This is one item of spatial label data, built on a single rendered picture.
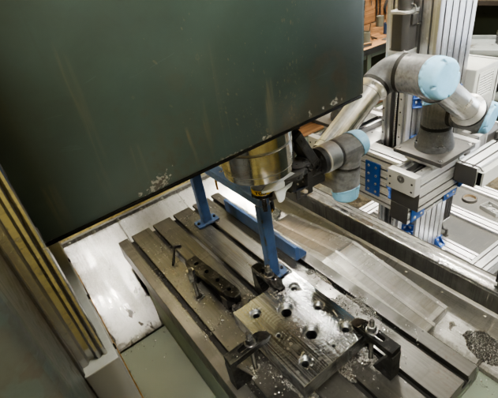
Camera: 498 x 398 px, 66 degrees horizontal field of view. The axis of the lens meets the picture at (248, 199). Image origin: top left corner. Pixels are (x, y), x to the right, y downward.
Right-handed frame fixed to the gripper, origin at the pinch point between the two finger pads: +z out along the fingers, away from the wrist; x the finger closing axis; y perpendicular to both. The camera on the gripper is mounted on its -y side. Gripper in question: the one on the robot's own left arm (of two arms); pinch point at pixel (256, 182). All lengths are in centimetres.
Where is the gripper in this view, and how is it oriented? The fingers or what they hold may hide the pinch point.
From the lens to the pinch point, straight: 87.0
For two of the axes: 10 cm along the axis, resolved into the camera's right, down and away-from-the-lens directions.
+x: -5.9, -3.7, 7.2
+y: 1.1, 8.4, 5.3
